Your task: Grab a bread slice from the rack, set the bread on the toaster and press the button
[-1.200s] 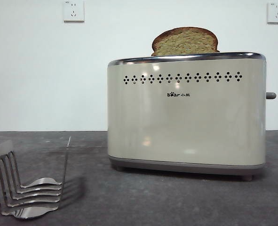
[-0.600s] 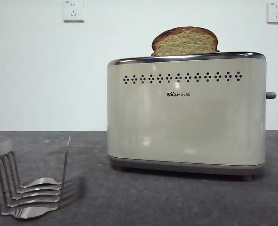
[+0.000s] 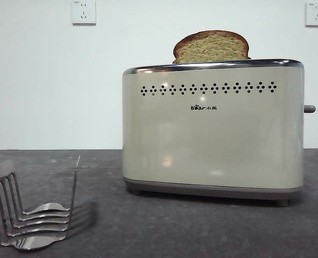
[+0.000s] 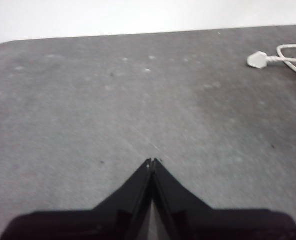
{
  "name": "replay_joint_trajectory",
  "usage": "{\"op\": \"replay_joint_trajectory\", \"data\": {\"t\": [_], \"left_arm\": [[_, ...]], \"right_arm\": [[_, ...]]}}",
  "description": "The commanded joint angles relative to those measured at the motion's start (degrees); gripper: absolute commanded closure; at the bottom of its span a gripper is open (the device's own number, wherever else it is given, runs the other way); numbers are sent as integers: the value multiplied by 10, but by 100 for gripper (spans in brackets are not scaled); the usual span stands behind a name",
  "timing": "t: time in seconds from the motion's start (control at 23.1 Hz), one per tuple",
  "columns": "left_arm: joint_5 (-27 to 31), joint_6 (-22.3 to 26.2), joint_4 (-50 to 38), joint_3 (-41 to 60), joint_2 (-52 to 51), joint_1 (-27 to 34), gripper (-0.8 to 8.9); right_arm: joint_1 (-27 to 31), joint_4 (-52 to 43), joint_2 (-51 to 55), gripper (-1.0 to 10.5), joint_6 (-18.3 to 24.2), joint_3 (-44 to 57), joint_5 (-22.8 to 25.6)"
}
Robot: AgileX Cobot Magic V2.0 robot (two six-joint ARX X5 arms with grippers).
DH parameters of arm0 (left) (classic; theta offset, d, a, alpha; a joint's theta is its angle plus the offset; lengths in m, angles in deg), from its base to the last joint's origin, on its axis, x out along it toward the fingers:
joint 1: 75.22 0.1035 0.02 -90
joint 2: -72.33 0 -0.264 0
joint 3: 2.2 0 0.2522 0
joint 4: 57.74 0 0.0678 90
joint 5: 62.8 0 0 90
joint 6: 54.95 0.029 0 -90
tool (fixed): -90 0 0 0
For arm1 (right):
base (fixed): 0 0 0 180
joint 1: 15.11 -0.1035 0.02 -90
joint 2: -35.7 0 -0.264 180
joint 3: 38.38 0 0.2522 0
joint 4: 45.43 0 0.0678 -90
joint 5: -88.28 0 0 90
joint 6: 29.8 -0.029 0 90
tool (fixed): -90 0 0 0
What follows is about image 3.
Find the silver metal bread rack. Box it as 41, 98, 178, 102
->
0, 155, 81, 251

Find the white wall socket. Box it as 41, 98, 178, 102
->
305, 2, 318, 27
72, 0, 97, 26

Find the cream toaster with chrome top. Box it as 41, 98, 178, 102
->
122, 58, 305, 207

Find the brown bread slice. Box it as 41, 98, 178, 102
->
172, 30, 252, 65

